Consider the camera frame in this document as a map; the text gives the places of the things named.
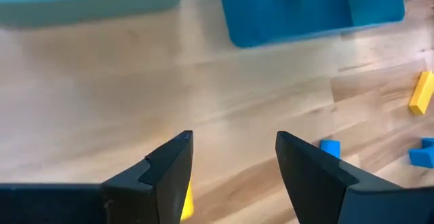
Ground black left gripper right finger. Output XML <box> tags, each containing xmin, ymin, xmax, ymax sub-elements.
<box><xmin>275</xmin><ymin>130</ymin><xmax>404</xmax><ymax>224</ymax></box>

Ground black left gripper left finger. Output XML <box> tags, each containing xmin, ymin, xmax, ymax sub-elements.
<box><xmin>100</xmin><ymin>130</ymin><xmax>194</xmax><ymax>224</ymax></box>

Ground yellow block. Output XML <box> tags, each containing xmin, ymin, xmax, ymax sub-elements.
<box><xmin>180</xmin><ymin>178</ymin><xmax>195</xmax><ymax>221</ymax></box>
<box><xmin>408</xmin><ymin>70</ymin><xmax>434</xmax><ymax>116</ymax></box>

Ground small blue block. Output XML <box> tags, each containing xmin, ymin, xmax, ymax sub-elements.
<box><xmin>319</xmin><ymin>139</ymin><xmax>341</xmax><ymax>160</ymax></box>

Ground blue arch block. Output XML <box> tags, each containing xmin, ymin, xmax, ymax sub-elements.
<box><xmin>408</xmin><ymin>137</ymin><xmax>434</xmax><ymax>169</ymax></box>

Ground blue plastic bin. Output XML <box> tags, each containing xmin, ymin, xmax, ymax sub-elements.
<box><xmin>216</xmin><ymin>0</ymin><xmax>406</xmax><ymax>48</ymax></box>

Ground green plastic bin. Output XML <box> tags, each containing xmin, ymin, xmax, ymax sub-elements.
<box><xmin>0</xmin><ymin>0</ymin><xmax>206</xmax><ymax>28</ymax></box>

